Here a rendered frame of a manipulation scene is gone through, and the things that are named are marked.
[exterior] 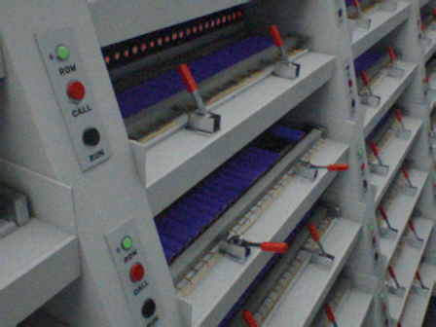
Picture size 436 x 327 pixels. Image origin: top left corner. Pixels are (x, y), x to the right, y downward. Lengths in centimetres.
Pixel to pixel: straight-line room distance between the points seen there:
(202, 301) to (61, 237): 24
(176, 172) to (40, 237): 17
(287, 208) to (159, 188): 33
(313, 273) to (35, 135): 67
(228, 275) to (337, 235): 46
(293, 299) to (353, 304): 31
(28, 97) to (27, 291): 16
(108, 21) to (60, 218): 19
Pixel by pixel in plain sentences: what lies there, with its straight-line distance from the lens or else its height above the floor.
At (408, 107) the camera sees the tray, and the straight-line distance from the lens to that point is 176.
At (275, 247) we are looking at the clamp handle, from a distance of 67.
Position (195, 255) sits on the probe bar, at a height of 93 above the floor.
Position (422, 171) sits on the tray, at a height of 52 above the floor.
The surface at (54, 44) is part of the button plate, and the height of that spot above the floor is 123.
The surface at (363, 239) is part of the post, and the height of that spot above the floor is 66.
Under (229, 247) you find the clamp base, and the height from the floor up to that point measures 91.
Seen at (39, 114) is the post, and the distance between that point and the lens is 43.
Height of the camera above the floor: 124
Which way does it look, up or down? 19 degrees down
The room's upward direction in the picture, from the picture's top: 14 degrees counter-clockwise
